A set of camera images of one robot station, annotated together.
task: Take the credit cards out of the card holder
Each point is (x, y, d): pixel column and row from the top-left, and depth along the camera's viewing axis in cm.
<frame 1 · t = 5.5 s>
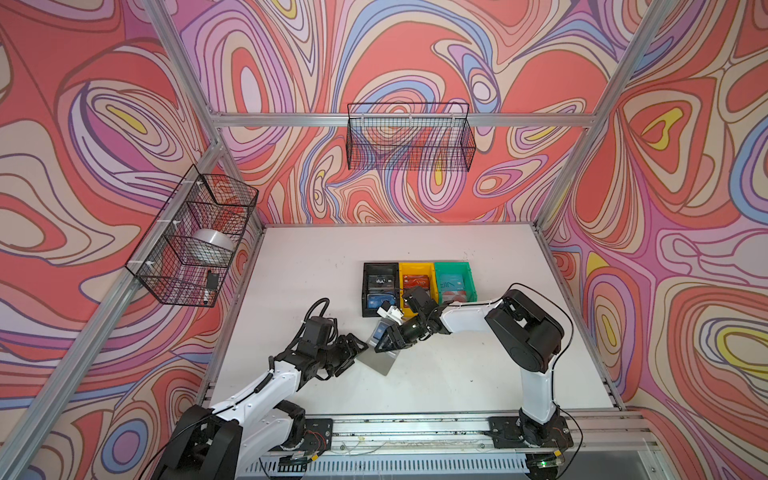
left hand: (366, 350, 84), fingers open
right hand: (385, 353, 86), fingers open
black plastic bin: (380, 282, 103), point 2 cm above the table
yellow plastic bin: (417, 268, 106), point 3 cm above the table
green plastic bin: (454, 282, 103), point 3 cm above the table

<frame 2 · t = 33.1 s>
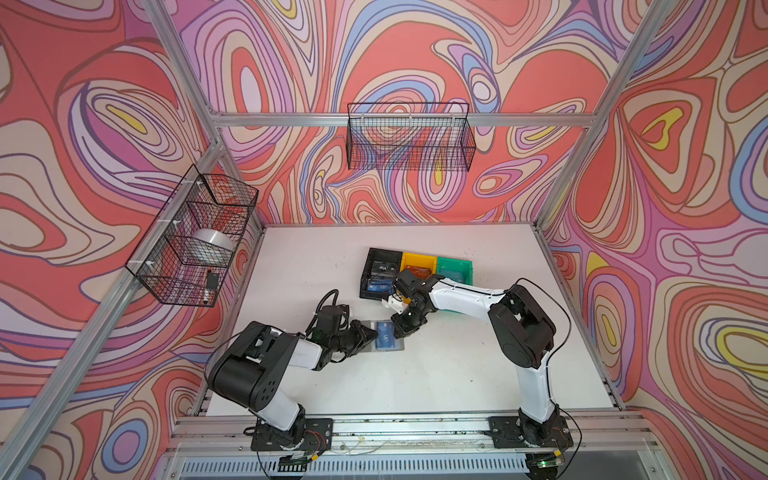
left hand: (381, 333, 89), fingers closed
right hand: (400, 339, 89), fingers closed
black plastic bin: (380, 270, 107), point 2 cm above the table
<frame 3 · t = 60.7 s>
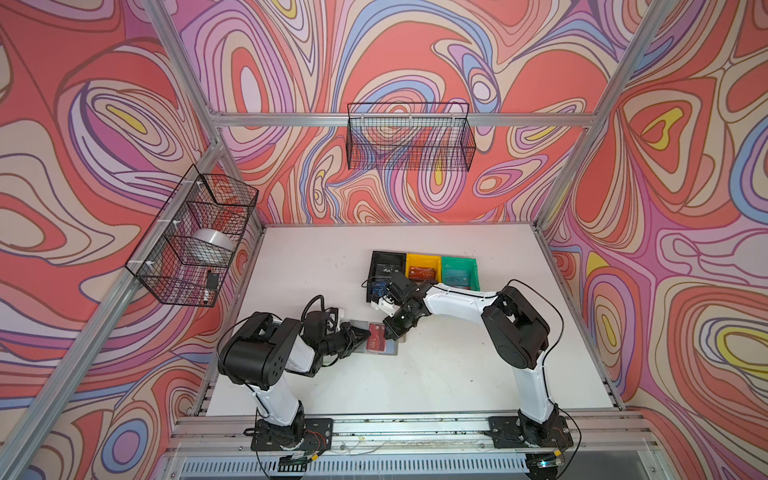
left hand: (372, 333, 89), fingers closed
right hand: (390, 340, 90), fingers closed
red credit card: (376, 341, 90), point 2 cm above the table
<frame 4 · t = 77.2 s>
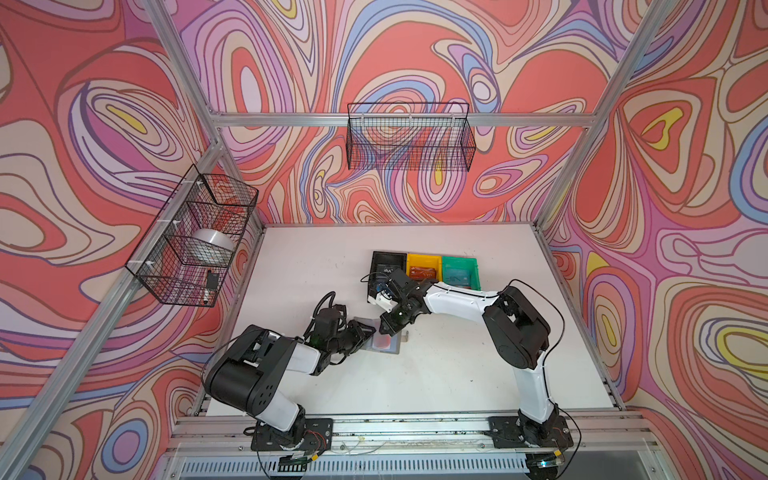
left hand: (378, 330, 89), fingers open
right hand: (386, 334, 90), fingers closed
